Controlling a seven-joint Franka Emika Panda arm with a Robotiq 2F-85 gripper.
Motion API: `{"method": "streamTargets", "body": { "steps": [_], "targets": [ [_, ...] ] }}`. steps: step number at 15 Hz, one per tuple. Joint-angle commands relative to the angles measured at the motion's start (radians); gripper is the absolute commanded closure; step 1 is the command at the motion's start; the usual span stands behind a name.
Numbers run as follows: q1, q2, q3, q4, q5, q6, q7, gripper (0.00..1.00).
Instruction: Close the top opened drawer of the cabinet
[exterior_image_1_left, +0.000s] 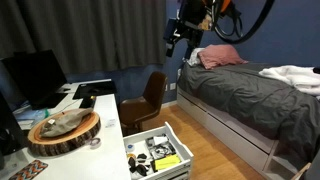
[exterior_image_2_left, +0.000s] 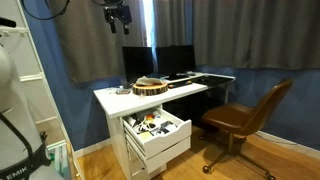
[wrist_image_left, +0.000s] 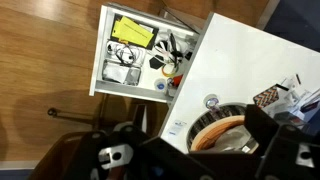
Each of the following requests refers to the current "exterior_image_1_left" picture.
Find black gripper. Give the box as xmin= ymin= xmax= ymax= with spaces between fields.
xmin=164 ymin=0 xmax=214 ymax=61

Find white drawer with sunglasses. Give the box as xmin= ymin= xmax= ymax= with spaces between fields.
xmin=122 ymin=121 xmax=195 ymax=180

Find pink pillow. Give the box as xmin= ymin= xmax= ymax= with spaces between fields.
xmin=197 ymin=44 xmax=249 ymax=70

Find brown leather chair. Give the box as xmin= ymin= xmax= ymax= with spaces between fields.
xmin=117 ymin=70 xmax=169 ymax=136

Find bed with grey duvet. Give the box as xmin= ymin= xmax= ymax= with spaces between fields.
xmin=177 ymin=61 xmax=320 ymax=168

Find dark grey curtain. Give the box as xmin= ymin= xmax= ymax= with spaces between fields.
xmin=0 ymin=0 xmax=168 ymax=75

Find black keyboard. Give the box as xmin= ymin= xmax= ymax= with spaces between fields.
xmin=72 ymin=80 xmax=118 ymax=100

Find small white box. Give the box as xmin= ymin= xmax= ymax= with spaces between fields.
xmin=152 ymin=134 xmax=169 ymax=147

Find black phone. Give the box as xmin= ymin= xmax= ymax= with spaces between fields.
xmin=79 ymin=95 xmax=98 ymax=110

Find white fluffy blanket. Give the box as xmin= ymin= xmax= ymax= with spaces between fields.
xmin=258 ymin=64 xmax=320 ymax=98

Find yellow notepad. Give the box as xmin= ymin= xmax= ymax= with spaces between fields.
xmin=152 ymin=153 xmax=182 ymax=172

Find black sunglasses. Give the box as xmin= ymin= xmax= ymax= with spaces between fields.
xmin=127 ymin=153 xmax=149 ymax=177

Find clear tape roll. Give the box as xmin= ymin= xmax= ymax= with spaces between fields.
xmin=88 ymin=137 xmax=102 ymax=150

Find grey flat cap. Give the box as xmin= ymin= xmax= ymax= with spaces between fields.
xmin=39 ymin=107 xmax=95 ymax=139

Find black computer monitor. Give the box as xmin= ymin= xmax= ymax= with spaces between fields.
xmin=1 ymin=49 xmax=69 ymax=111

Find round wooden log slab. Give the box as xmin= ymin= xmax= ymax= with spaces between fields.
xmin=27 ymin=108 xmax=102 ymax=158

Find teal papers stack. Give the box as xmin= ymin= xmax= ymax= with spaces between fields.
xmin=12 ymin=107 xmax=51 ymax=131

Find wooden slat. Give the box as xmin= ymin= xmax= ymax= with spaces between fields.
xmin=290 ymin=162 xmax=313 ymax=180

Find large black object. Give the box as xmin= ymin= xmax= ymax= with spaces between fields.
xmin=0 ymin=91 xmax=29 ymax=157

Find colourful zigzag patterned mat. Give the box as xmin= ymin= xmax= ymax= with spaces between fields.
xmin=8 ymin=159 xmax=49 ymax=180

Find thin black cable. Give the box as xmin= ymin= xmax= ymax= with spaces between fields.
xmin=215 ymin=5 xmax=244 ymax=38

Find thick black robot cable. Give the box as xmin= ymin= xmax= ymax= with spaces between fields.
xmin=213 ymin=0 xmax=277 ymax=45

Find white bed frame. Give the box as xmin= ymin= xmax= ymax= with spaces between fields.
xmin=175 ymin=84 xmax=301 ymax=180

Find black cable pile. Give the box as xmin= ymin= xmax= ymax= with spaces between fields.
xmin=146 ymin=142 xmax=177 ymax=160

